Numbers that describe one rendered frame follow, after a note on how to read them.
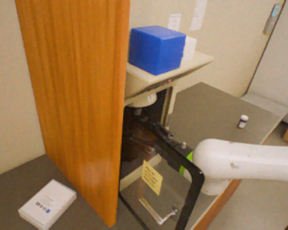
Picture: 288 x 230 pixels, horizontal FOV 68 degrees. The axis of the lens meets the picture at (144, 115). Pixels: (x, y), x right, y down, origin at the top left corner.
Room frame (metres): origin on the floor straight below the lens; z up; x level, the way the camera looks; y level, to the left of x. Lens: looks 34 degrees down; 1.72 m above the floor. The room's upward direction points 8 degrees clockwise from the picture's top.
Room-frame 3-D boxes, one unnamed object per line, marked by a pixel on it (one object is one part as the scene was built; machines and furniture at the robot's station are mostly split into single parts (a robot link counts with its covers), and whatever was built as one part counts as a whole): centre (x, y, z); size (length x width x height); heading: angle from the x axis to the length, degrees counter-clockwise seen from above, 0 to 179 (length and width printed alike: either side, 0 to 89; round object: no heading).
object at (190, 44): (0.65, -0.09, 1.54); 0.05 x 0.05 x 0.06; 47
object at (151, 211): (0.34, -0.06, 1.20); 0.10 x 0.05 x 0.03; 44
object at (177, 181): (0.41, -0.03, 1.19); 0.30 x 0.01 x 0.40; 44
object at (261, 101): (2.78, -1.69, 0.17); 0.60 x 0.42 x 0.33; 48
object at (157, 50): (0.55, -0.01, 1.56); 0.10 x 0.10 x 0.09; 50
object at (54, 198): (0.46, 0.31, 0.96); 0.16 x 0.12 x 0.04; 157
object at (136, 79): (0.61, -0.06, 1.46); 0.32 x 0.12 x 0.10; 140
